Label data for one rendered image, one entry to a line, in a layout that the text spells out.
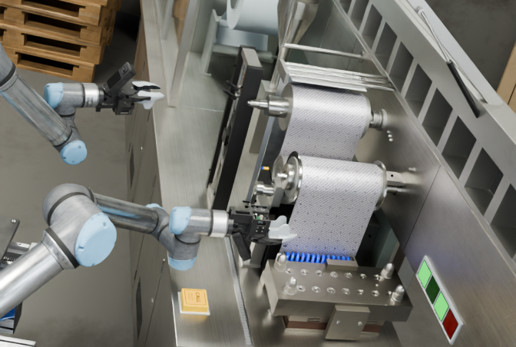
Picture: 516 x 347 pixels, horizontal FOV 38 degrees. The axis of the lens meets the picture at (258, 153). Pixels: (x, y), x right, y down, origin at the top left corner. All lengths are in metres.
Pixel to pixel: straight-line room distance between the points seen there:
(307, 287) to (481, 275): 0.51
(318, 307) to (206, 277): 0.36
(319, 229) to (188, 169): 0.68
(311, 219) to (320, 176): 0.14
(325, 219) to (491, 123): 0.57
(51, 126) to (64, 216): 0.44
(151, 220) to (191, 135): 0.81
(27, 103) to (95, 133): 2.39
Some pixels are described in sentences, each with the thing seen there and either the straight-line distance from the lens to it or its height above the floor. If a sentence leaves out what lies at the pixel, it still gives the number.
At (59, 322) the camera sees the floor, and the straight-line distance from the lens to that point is 3.30.
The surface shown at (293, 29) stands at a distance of 2.63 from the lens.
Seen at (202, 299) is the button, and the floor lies 0.92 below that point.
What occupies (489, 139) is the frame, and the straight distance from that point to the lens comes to 1.86.
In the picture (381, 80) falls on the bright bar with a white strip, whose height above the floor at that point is 1.46.
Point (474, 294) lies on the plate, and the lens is 1.86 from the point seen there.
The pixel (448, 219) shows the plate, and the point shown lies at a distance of 1.97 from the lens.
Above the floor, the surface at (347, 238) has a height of 1.10.
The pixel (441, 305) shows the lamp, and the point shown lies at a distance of 1.97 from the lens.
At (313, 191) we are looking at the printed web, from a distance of 2.08.
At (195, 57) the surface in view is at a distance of 2.96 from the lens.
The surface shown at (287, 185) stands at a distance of 2.08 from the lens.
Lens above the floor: 2.34
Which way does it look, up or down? 30 degrees down
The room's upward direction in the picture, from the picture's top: 16 degrees clockwise
